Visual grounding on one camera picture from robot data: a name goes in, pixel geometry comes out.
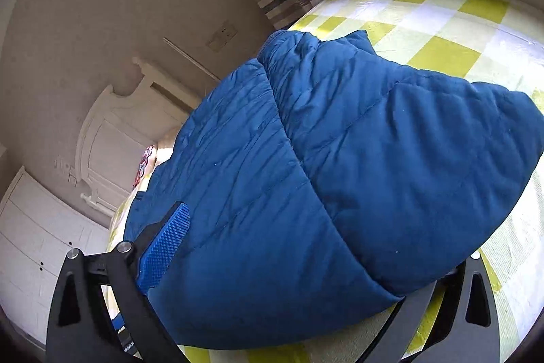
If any cream wooden headboard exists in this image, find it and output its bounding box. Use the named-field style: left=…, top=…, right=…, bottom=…
left=74, top=56, right=213, bottom=215

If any blue quilted jacket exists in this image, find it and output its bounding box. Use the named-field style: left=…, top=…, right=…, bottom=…
left=123, top=29, right=544, bottom=351

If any floral pillow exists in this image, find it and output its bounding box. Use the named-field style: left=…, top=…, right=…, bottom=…
left=133, top=145, right=156, bottom=189

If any yellow checkered bed sheet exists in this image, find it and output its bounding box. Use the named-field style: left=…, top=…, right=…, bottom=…
left=106, top=0, right=544, bottom=363

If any white wardrobe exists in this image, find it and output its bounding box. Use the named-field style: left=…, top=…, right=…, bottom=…
left=0, top=166, right=111, bottom=351

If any silver pole lamp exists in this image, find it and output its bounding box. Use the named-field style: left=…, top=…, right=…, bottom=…
left=164, top=37, right=222, bottom=82

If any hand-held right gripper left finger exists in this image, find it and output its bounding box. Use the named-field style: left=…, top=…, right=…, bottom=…
left=45, top=200, right=192, bottom=363

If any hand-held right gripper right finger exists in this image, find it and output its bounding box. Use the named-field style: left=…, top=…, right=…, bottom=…
left=357, top=252, right=500, bottom=363

